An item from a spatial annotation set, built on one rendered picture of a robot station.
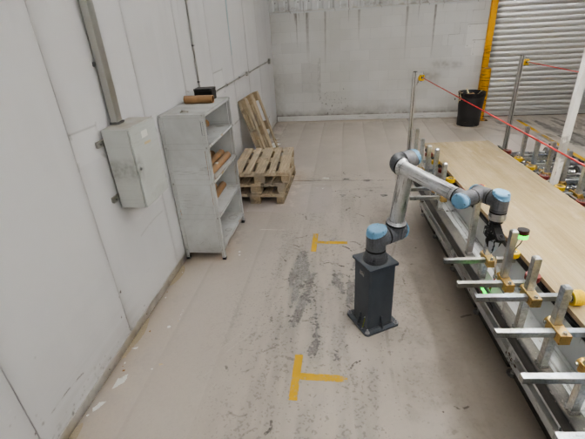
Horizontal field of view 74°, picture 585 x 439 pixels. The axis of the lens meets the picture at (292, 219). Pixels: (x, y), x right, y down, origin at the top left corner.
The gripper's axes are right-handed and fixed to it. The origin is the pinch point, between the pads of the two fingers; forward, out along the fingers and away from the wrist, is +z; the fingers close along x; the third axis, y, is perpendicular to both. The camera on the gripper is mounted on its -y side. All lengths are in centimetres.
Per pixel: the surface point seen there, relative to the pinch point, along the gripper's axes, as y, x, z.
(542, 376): -83, 12, 5
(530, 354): -47, -6, 31
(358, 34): 778, 2, -89
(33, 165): 3, 256, -61
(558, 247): 21, -51, 11
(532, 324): -16.9, -22.9, 39.1
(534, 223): 54, -52, 11
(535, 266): -30.6, -7.3, -10.4
